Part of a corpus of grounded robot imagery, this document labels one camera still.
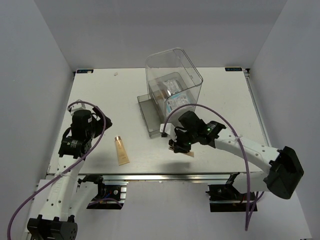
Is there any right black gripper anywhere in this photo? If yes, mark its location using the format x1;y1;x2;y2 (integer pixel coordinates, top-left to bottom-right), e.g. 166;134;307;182
168;129;198;154

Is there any thin gold cream tube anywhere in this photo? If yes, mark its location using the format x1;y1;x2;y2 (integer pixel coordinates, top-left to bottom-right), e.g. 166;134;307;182
168;146;195;158

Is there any white sachet packet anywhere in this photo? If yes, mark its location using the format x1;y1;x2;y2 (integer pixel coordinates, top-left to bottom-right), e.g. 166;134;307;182
165;93;192;115
163;78;181;96

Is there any clear plastic organizer box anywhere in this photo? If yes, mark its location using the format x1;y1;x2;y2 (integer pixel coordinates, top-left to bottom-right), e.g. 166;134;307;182
137;47;203;138

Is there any wide gold cream tube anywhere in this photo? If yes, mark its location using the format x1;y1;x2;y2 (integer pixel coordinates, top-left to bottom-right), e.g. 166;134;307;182
114;136;130;166

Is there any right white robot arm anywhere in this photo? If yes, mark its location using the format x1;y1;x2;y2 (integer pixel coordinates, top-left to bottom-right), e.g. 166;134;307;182
168;111;304;200

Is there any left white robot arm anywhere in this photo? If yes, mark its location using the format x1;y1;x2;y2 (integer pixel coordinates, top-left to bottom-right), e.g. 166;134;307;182
27;106;112;240

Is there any left blue table label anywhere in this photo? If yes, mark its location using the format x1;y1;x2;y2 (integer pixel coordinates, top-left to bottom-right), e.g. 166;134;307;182
76;69;94;74

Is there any blue table label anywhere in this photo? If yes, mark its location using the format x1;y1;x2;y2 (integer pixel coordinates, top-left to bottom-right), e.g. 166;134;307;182
76;69;94;74
224;67;243;72

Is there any right blue table label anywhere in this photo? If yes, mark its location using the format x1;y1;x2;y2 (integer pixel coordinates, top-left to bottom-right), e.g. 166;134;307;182
224;67;243;72

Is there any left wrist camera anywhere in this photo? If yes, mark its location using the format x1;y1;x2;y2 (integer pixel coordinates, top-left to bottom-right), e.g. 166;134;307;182
66;99;86;116

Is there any aluminium front rail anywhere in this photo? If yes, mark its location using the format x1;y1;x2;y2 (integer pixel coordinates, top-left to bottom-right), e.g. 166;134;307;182
93;172;231;183

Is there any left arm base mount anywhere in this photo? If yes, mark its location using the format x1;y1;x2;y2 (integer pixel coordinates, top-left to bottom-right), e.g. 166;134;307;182
77;174;127;210

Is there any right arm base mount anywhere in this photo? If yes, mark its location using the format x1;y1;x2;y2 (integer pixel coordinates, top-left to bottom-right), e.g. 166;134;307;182
205;184;247;213

